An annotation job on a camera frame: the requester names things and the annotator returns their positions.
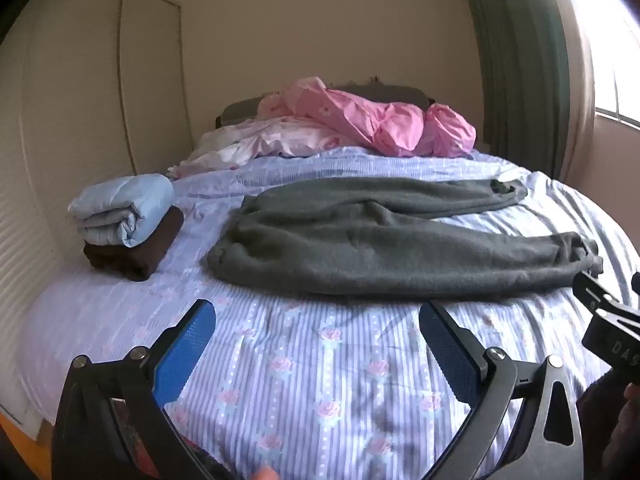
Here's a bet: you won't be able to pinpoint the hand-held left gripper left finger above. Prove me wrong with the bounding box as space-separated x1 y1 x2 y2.
51 299 217 480

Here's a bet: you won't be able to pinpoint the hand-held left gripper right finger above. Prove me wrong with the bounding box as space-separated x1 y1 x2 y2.
419 301 586 480

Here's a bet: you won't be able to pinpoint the grey pants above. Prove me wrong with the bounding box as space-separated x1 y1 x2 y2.
206 176 604 297

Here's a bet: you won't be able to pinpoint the person's right forearm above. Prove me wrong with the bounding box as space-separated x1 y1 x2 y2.
575 372 626 480

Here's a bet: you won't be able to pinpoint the person's right hand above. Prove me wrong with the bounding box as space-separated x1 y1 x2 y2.
602 382 640 480

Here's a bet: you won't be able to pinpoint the brown folded cloth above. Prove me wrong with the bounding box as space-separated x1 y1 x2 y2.
82 206 185 282

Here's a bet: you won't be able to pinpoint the striped floral bed sheet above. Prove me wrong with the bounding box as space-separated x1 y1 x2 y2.
20 146 640 480

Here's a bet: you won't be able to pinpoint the light blue folded cloth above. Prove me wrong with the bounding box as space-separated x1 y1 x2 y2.
67 173 174 248

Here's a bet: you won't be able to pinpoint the light pink floral pillow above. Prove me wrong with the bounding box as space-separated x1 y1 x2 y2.
167 116 361 179

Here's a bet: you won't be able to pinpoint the window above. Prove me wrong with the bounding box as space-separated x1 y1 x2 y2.
550 0 640 131

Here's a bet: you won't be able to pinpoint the white louvered closet door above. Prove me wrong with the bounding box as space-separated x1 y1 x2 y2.
118 0 196 175
0 0 137 426

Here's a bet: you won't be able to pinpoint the green curtain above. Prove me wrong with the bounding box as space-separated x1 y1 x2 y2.
457 0 573 181

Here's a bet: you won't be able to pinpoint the grey headboard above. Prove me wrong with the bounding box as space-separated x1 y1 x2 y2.
216 85 436 131

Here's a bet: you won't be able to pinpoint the pink quilt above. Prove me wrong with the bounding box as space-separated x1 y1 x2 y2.
257 76 477 157

